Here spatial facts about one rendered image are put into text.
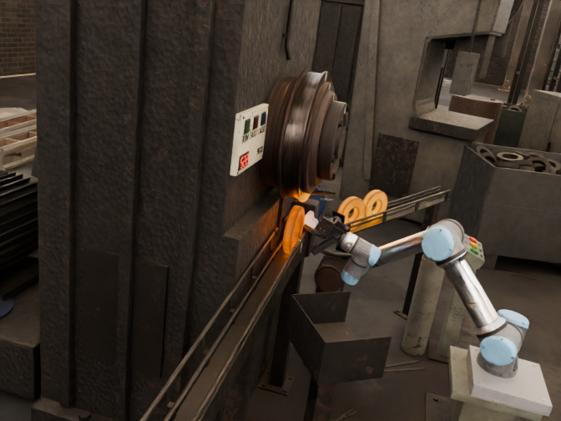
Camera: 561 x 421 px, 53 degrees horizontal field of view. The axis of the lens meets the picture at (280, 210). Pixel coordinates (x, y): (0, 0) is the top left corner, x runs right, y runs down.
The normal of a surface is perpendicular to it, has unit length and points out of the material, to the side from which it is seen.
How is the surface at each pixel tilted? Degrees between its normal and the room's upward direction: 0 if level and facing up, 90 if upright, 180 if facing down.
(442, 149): 90
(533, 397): 2
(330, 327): 5
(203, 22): 90
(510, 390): 2
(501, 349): 95
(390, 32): 90
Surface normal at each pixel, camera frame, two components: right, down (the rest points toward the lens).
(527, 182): -0.01, 0.33
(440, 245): -0.60, 0.10
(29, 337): 0.13, -0.93
